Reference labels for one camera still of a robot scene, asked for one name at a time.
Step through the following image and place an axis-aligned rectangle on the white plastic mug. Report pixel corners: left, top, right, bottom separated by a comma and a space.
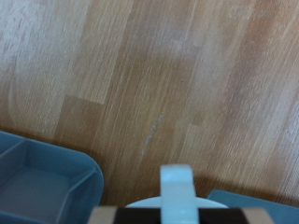
124, 163, 230, 224

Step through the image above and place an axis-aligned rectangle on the dark grey cutlery holder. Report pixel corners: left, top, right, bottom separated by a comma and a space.
0, 130, 106, 224

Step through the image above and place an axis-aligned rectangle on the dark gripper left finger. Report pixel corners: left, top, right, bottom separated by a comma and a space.
88, 205, 163, 224

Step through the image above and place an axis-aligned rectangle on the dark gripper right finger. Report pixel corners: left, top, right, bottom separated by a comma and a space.
196, 206, 276, 224

